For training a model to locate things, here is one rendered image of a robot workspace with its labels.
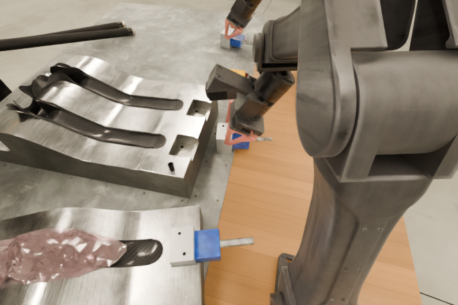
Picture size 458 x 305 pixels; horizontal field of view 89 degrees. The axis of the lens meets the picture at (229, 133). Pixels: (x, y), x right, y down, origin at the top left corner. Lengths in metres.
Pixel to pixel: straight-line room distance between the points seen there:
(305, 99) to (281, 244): 0.37
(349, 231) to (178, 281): 0.29
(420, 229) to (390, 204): 1.47
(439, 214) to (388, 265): 1.24
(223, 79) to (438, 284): 1.41
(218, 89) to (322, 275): 0.31
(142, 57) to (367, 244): 0.84
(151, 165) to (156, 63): 0.48
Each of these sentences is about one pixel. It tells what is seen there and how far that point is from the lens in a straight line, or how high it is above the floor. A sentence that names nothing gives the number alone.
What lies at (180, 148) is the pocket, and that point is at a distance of 0.51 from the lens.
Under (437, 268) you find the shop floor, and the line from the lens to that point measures 1.62.
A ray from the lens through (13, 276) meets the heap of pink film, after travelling 0.46.
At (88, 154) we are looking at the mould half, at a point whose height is 0.88.
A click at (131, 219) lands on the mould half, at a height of 0.86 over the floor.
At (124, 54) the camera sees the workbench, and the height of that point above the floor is 0.80.
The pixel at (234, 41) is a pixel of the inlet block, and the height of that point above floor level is 0.83.
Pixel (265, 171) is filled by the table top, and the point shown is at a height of 0.80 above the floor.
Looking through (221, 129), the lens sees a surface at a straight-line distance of 0.54.
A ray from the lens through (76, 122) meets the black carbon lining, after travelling 0.59.
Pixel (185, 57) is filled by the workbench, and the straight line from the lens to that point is 0.88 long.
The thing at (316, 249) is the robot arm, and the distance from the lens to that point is 0.24.
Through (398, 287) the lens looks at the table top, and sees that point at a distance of 0.55.
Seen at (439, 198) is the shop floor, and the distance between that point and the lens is 1.83.
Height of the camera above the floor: 1.27
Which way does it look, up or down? 51 degrees down
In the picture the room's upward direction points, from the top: straight up
